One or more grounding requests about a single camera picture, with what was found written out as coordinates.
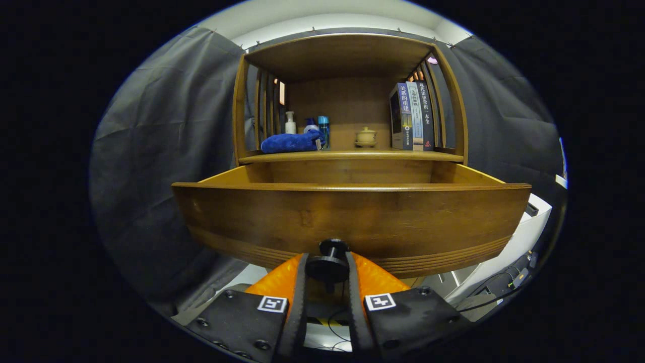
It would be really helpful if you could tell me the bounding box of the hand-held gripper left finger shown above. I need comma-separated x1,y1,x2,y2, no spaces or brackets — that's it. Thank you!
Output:
185,253,309,363

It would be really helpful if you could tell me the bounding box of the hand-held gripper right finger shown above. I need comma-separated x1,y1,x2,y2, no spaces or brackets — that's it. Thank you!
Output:
346,251,474,359

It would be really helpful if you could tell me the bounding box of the wooden drawer with black knob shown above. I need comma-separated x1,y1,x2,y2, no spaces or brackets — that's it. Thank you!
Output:
171,162,532,294

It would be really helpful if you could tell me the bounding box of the wooden countertop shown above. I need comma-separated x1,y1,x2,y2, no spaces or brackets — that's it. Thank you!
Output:
238,149,464,164

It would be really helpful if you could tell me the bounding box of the wooden cabinet with shelf hutch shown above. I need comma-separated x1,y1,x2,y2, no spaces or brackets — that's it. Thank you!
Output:
232,33,469,167

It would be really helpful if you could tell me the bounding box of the blue folded towel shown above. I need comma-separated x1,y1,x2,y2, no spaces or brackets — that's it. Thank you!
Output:
261,130,326,154

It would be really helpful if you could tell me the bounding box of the beige lidded teacup with saucer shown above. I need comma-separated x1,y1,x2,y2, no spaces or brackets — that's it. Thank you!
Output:
354,126,378,148

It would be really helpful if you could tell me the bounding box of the clear blue bottle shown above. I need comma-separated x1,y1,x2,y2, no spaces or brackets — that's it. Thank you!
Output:
317,115,331,149

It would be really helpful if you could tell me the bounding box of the book with blue spine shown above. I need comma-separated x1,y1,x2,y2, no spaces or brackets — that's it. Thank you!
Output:
389,82,414,151

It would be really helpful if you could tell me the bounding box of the book with black spine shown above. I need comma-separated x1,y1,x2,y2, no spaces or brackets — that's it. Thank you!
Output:
417,80,435,151

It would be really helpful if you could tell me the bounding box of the book with pale grey spine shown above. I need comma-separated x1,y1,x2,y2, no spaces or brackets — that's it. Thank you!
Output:
406,81,425,151

